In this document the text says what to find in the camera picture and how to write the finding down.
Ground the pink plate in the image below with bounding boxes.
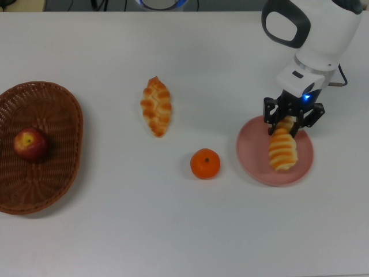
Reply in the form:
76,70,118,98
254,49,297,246
236,115,315,187

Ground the brown woven basket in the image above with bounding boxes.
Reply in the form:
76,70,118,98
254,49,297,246
0,80,84,216

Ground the red toy apple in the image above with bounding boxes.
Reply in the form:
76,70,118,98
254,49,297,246
13,128,49,162

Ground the orange toy mandarin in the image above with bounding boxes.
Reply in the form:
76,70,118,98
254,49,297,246
189,148,221,180

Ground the white robot base blue ring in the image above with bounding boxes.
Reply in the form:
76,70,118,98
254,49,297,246
135,0,185,12

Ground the braided toy bread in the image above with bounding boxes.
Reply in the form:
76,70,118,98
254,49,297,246
140,76,173,139

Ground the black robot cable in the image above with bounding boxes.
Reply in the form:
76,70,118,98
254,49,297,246
330,62,349,87

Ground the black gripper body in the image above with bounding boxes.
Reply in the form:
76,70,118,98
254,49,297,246
277,89,322,117

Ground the striped toy bread roll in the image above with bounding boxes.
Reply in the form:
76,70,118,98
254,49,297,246
268,115,299,173

